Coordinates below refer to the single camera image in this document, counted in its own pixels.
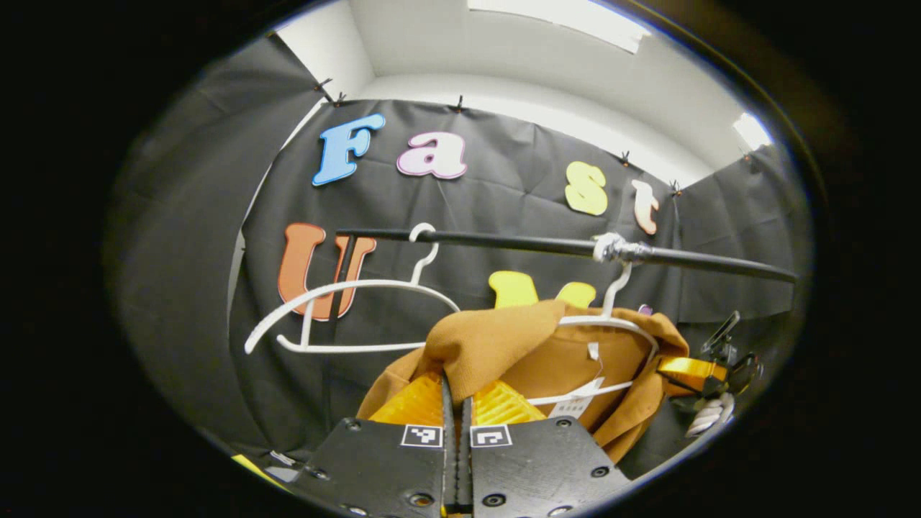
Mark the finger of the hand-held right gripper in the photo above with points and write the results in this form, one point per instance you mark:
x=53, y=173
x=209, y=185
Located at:
x=691, y=370

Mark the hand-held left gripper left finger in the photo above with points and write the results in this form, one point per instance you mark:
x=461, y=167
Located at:
x=381, y=467

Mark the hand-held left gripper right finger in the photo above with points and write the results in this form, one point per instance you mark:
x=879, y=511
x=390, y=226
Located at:
x=532, y=467

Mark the white plastic hanger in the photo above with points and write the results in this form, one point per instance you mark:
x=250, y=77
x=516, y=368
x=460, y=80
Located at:
x=360, y=283
x=617, y=288

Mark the brown jacket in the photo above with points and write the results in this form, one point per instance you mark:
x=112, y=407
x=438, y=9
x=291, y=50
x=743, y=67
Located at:
x=504, y=338

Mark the small ceiling light panel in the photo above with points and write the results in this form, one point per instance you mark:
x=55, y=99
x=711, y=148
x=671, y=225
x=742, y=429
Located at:
x=752, y=131

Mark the large ceiling light panel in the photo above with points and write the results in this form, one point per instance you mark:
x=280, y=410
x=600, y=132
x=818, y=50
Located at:
x=568, y=21

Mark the black clothes rail stand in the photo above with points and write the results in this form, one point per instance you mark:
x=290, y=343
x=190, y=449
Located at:
x=504, y=243

